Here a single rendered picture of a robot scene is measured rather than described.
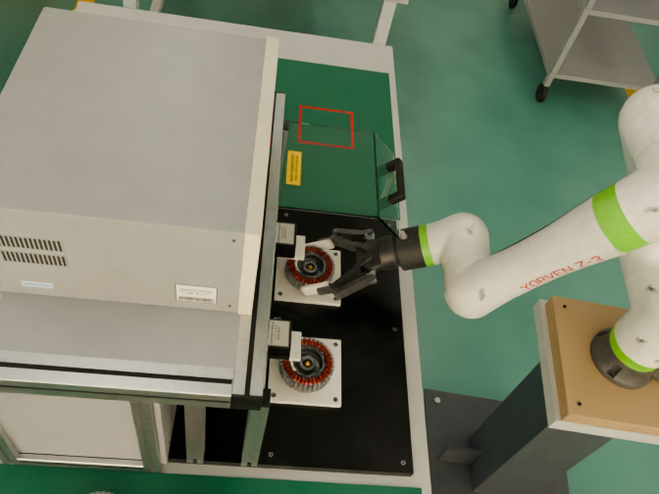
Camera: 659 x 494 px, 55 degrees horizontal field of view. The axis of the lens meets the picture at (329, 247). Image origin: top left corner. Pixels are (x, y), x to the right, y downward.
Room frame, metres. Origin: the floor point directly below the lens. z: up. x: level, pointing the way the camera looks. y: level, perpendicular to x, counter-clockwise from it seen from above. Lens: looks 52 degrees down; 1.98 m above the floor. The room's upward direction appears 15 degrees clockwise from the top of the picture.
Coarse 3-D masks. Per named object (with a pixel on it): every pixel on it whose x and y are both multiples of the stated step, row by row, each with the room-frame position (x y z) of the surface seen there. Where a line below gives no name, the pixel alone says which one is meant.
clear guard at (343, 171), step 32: (288, 128) 1.00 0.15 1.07; (320, 128) 1.02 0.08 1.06; (320, 160) 0.93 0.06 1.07; (352, 160) 0.95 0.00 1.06; (384, 160) 1.01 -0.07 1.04; (288, 192) 0.82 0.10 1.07; (320, 192) 0.84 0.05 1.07; (352, 192) 0.87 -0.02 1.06; (384, 192) 0.91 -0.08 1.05; (384, 224) 0.82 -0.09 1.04
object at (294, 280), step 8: (312, 248) 0.89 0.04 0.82; (320, 248) 0.90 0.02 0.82; (304, 256) 0.87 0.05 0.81; (312, 256) 0.88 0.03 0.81; (320, 256) 0.88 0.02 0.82; (328, 256) 0.89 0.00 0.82; (288, 264) 0.84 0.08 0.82; (296, 264) 0.84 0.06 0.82; (304, 264) 0.85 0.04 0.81; (312, 264) 0.86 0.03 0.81; (320, 264) 0.87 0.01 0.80; (328, 264) 0.86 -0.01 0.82; (288, 272) 0.81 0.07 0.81; (296, 272) 0.82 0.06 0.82; (304, 272) 0.84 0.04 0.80; (312, 272) 0.84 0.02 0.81; (320, 272) 0.85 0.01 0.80; (328, 272) 0.84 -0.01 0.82; (288, 280) 0.81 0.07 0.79; (296, 280) 0.80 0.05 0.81; (304, 280) 0.80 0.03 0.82; (312, 280) 0.81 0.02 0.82; (320, 280) 0.81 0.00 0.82; (328, 280) 0.82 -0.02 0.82; (296, 288) 0.80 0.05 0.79
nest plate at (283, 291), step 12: (336, 252) 0.93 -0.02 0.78; (300, 264) 0.87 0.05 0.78; (336, 264) 0.90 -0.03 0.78; (276, 276) 0.82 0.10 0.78; (336, 276) 0.86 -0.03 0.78; (276, 288) 0.79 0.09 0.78; (288, 288) 0.80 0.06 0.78; (276, 300) 0.76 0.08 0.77; (288, 300) 0.77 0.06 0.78; (300, 300) 0.77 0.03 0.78; (312, 300) 0.78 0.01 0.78; (324, 300) 0.79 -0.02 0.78; (336, 300) 0.80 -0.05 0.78
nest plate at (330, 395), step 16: (336, 352) 0.67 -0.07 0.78; (272, 368) 0.60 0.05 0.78; (336, 368) 0.63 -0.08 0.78; (272, 384) 0.56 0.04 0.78; (336, 384) 0.60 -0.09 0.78; (272, 400) 0.53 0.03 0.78; (288, 400) 0.54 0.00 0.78; (304, 400) 0.55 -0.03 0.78; (320, 400) 0.55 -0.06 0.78; (336, 400) 0.56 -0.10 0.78
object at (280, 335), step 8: (272, 320) 0.62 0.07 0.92; (280, 320) 0.63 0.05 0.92; (288, 320) 0.63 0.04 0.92; (272, 328) 0.60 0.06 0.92; (280, 328) 0.61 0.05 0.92; (288, 328) 0.61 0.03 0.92; (272, 336) 0.59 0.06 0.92; (280, 336) 0.59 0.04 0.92; (288, 336) 0.60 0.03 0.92; (296, 336) 0.63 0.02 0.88; (272, 344) 0.57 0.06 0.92; (280, 344) 0.58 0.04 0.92; (288, 344) 0.58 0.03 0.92; (296, 344) 0.61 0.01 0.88; (272, 352) 0.57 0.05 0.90; (280, 352) 0.57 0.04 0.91; (288, 352) 0.57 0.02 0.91; (296, 352) 0.59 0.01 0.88; (288, 360) 0.57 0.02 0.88; (296, 360) 0.58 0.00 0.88
